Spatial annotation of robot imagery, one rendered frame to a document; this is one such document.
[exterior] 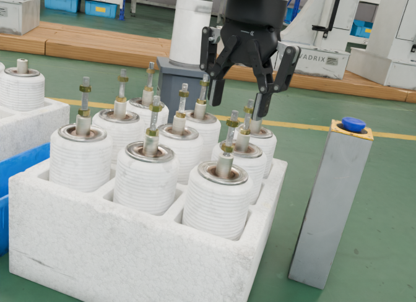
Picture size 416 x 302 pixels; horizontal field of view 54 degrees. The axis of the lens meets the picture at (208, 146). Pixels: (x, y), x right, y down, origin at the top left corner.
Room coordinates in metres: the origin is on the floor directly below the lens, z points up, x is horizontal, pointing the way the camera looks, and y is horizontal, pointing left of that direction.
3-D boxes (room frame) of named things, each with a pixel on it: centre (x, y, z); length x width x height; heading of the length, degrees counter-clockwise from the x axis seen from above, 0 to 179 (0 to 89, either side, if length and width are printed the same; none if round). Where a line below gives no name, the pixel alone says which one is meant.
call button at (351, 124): (0.69, -0.24, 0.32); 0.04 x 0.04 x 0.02
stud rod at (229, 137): (0.55, -0.03, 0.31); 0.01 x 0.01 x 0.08
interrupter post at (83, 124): (0.60, 0.20, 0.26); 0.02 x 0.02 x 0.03
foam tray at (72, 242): (0.69, 0.06, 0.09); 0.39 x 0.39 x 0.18; 76
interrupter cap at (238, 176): (0.55, -0.03, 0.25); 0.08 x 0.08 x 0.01
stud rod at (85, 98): (0.60, 0.20, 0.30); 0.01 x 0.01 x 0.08
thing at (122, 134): (0.72, 0.17, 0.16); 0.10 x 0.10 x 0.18
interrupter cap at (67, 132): (0.60, 0.20, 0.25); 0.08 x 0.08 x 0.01
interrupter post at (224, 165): (0.55, -0.03, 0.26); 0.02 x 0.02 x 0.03
